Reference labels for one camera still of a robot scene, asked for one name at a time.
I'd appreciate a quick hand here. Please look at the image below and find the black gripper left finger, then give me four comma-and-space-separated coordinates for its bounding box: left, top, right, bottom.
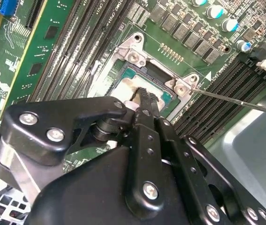
0, 88, 166, 221

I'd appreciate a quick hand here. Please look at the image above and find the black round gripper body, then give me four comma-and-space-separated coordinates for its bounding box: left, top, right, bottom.
26, 146, 203, 225

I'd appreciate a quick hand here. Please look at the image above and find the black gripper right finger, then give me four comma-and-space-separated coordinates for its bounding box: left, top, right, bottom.
149, 92, 266, 225

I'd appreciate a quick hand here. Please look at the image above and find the thin wire locking lever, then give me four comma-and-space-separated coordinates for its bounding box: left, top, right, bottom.
87, 60, 100, 97
190, 87, 266, 116

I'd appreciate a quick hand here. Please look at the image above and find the silver square CPU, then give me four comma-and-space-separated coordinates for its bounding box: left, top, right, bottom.
113, 67, 173, 111

